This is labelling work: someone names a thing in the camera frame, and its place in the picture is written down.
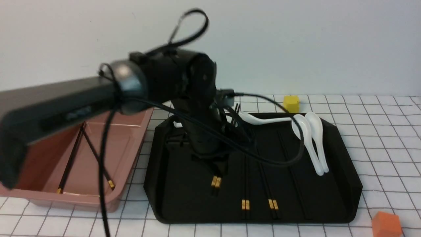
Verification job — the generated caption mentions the orange cube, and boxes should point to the orange cube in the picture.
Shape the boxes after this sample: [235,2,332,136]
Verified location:
[372,211,403,237]

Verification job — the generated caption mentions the yellow cube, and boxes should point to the yellow cube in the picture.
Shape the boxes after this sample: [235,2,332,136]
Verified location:
[283,95,300,114]

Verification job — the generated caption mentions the white ceramic spoon left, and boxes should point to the white ceramic spoon left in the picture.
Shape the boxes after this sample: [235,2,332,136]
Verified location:
[173,121,183,128]

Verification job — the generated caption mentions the black chopstick in bin right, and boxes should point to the black chopstick in bin right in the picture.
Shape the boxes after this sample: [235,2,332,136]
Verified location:
[81,128,115,191]

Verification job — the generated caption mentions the black chopstick in bin left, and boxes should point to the black chopstick in bin left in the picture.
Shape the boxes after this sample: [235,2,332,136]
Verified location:
[57,122,86,194]

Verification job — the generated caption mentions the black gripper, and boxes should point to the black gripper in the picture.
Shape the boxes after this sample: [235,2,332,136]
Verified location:
[172,90,255,176]

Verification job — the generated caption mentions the white ceramic spoon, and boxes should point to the white ceramic spoon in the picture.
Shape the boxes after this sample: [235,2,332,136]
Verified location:
[291,114,324,176]
[304,112,329,173]
[235,111,293,126]
[173,121,183,128]

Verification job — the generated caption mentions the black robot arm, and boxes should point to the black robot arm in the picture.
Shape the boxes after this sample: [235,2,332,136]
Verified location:
[1,47,256,189]

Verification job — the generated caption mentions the black chopstick in bin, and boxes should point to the black chopstick in bin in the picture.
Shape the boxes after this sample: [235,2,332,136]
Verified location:
[57,122,86,194]
[81,128,115,191]

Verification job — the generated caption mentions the pink rectangular plastic bin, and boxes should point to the pink rectangular plastic bin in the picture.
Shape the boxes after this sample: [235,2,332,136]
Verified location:
[1,109,153,212]

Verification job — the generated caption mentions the black plastic tray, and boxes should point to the black plastic tray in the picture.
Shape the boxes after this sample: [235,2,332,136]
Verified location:
[143,116,363,224]

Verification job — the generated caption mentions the black chopstick gold band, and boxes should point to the black chopstick gold band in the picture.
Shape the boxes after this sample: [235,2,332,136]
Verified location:
[214,174,223,196]
[211,174,218,195]
[241,155,247,220]
[243,156,251,220]
[258,150,280,218]
[255,148,276,218]

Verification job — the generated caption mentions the white ceramic spoon rightmost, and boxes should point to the white ceramic spoon rightmost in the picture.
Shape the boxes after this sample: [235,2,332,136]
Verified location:
[304,112,329,173]

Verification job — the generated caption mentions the white ceramic spoon middle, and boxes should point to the white ceramic spoon middle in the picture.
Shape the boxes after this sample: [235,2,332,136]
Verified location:
[235,111,293,126]

